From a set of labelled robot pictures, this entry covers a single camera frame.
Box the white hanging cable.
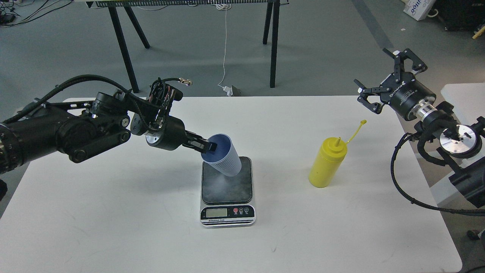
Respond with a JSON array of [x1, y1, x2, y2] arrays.
[[217, 3, 232, 88]]

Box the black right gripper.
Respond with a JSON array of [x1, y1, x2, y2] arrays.
[[354, 48, 437, 122]]

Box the white side table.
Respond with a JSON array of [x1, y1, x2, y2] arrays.
[[430, 83, 485, 207]]

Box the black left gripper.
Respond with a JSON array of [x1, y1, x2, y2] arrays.
[[145, 116, 217, 154]]

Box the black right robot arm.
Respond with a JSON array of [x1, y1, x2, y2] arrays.
[[354, 48, 485, 217]]

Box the white power adapter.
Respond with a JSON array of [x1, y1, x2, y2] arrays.
[[223, 85, 241, 97]]

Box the digital kitchen scale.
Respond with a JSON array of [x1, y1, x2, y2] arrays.
[[200, 157, 256, 228]]

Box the white cardboard box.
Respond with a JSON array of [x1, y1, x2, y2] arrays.
[[402, 0, 436, 21]]

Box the black trestle table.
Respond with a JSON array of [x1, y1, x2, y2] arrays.
[[86, 0, 290, 94]]

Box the blue ribbed plastic cup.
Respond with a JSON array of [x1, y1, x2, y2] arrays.
[[201, 134, 241, 177]]

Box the yellow squeeze bottle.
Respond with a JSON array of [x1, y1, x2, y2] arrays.
[[308, 119, 367, 188]]

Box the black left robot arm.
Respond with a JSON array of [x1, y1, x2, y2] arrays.
[[0, 74, 217, 173]]

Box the black floor cables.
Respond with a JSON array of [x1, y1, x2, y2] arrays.
[[0, 0, 72, 27]]

